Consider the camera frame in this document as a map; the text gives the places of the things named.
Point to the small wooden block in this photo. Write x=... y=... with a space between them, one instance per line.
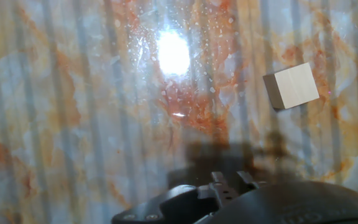
x=294 y=87

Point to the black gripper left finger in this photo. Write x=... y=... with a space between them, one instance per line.
x=218 y=182

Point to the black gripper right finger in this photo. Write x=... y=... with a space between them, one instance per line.
x=245 y=180

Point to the marble pattern mat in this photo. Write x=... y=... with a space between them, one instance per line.
x=73 y=124

